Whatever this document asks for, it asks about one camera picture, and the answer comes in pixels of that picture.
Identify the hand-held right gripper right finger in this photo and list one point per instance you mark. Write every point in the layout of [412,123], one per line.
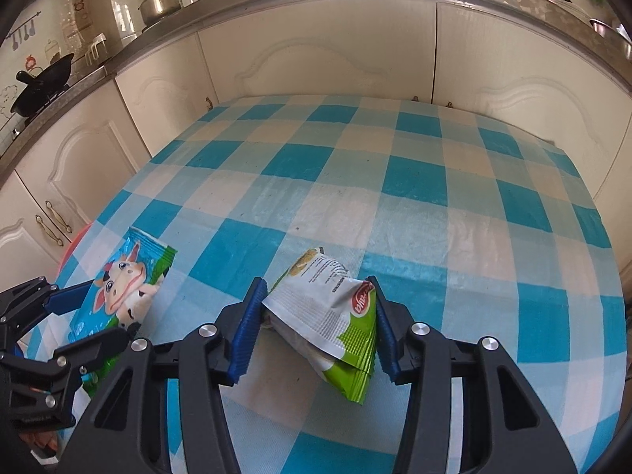
[387,340]

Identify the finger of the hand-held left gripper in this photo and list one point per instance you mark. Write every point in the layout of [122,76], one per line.
[69,296]
[94,350]

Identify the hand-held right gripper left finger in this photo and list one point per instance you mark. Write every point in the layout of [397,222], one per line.
[247,335]

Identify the blue cow print packet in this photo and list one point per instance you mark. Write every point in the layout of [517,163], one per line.
[126,276]

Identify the green white snack packet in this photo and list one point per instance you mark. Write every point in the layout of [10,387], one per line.
[316,316]

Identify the blue checkered tablecloth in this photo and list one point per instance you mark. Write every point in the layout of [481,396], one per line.
[345,197]

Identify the black wok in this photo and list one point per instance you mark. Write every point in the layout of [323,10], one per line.
[49,76]

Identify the white plastic rack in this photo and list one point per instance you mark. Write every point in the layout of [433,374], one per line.
[96,49]

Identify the cream kitchen cabinet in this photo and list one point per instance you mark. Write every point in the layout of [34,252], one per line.
[321,44]

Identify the steel pot on counter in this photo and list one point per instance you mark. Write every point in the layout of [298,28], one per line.
[160,5]

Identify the steel bowl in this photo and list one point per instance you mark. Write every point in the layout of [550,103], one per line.
[612,37]

